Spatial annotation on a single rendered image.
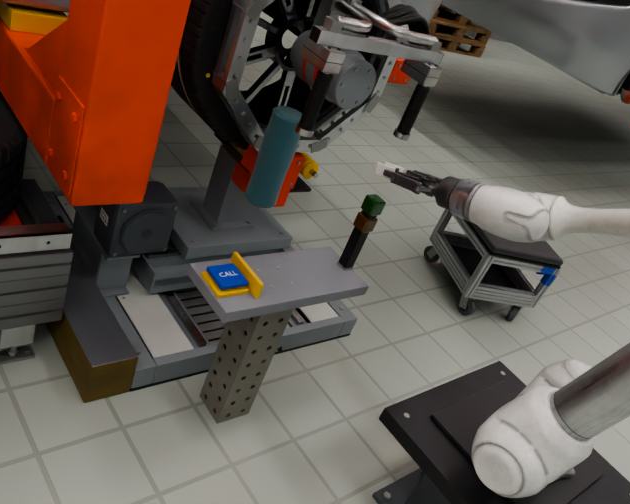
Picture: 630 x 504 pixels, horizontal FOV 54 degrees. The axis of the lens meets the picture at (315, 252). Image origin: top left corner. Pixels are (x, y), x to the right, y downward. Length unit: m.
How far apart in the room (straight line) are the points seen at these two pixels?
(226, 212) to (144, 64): 0.83
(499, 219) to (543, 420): 0.42
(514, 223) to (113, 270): 1.08
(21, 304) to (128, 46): 0.69
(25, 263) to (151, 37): 0.60
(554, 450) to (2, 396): 1.22
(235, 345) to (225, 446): 0.27
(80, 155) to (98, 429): 0.67
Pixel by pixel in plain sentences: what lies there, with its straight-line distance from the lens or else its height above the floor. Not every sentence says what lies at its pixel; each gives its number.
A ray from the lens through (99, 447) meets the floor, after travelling 1.59.
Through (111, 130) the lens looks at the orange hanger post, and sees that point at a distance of 1.30.
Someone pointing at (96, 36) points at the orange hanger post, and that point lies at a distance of 1.23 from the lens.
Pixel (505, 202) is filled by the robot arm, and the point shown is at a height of 0.82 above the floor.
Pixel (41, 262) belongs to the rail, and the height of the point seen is 0.32.
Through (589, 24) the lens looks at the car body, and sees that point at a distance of 3.96.
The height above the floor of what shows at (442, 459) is 0.30.
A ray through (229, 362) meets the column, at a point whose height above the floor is 0.19.
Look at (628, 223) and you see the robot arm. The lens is 1.36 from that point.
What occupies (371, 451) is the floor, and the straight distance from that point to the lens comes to 1.82.
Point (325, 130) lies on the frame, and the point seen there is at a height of 0.64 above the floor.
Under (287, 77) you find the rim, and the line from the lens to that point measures 1.78.
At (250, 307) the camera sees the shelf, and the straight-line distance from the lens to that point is 1.34.
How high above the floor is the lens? 1.26
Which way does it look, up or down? 30 degrees down
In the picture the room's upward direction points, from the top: 23 degrees clockwise
